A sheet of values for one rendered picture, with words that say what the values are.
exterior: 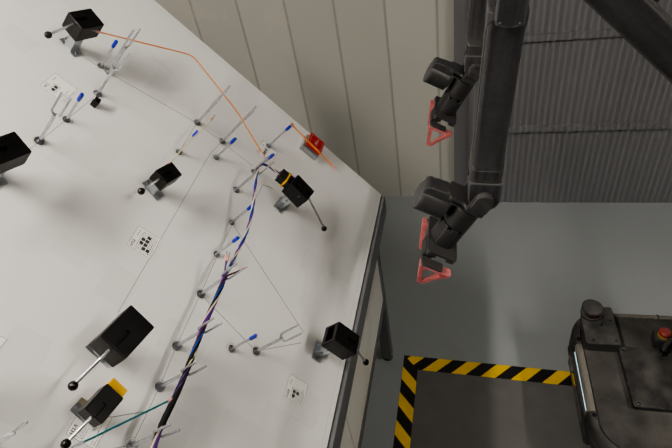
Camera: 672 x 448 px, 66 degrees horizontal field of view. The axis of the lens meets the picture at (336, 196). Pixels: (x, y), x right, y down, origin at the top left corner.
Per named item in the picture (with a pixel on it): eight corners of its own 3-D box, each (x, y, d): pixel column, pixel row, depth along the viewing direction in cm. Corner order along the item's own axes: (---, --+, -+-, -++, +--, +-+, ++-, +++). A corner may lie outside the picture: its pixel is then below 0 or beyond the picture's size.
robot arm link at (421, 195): (498, 201, 93) (495, 171, 99) (439, 177, 91) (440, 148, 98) (463, 241, 101) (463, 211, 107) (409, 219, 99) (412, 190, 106)
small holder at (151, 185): (119, 195, 100) (135, 176, 95) (153, 176, 107) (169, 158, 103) (135, 213, 100) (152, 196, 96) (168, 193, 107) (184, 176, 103)
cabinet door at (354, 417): (385, 300, 188) (374, 220, 163) (359, 454, 148) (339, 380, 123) (378, 299, 188) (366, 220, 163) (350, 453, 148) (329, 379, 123)
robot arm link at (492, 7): (541, -25, 67) (531, -51, 75) (493, -24, 68) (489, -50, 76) (499, 219, 95) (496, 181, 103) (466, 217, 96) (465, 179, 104)
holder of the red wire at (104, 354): (39, 390, 76) (64, 370, 69) (104, 326, 86) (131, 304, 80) (64, 413, 76) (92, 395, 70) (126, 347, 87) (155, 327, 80)
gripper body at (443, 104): (431, 119, 141) (445, 98, 136) (432, 100, 149) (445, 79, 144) (452, 129, 142) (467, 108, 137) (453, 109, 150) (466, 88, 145)
